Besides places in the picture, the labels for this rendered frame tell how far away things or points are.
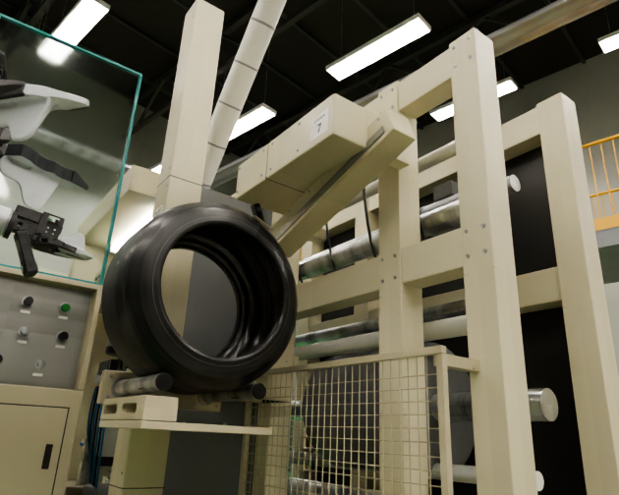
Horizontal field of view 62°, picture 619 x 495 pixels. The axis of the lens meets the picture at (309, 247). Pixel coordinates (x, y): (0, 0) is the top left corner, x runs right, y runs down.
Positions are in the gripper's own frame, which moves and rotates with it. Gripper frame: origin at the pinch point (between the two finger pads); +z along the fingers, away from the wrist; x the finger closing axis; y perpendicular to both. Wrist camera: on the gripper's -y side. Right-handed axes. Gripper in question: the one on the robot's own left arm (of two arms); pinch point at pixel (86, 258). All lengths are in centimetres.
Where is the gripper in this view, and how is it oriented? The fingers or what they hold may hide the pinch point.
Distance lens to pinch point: 148.9
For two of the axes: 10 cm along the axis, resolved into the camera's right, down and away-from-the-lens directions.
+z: 7.9, 3.4, 5.0
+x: -5.9, 2.5, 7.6
